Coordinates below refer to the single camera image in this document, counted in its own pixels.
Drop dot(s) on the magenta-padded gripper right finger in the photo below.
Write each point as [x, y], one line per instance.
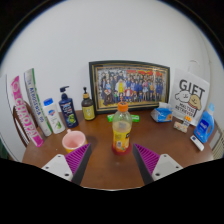
[149, 160]

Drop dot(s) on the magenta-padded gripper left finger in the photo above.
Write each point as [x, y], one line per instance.
[75, 160]

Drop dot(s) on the orange-capped juice bottle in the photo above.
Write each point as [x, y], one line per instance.
[121, 131]

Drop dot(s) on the pink and yellow mug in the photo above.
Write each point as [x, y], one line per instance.
[74, 140]

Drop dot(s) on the small green packet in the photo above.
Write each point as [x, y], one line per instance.
[110, 117]
[135, 118]

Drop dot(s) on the small beige snack packet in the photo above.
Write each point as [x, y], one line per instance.
[180, 127]

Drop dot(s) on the white blue-capped shampoo bottle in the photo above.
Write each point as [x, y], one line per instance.
[55, 118]

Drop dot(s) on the blue tissue pack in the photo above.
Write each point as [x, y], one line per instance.
[161, 114]

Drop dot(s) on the dark blue pump bottle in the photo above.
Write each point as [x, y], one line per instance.
[69, 111]

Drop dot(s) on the small white remote control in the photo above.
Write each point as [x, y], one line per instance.
[197, 142]

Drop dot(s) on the brown yellow-labelled pump bottle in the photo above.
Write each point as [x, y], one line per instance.
[88, 110]

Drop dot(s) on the blue detergent bottle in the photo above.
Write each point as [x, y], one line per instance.
[204, 126]

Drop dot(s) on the tall pink printed box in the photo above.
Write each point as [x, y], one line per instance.
[26, 115]

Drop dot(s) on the white radiator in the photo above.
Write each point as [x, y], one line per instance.
[218, 146]

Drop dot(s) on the framed group photo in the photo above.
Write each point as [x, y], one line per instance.
[130, 85]

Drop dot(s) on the white paper gift bag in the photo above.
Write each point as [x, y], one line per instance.
[191, 95]

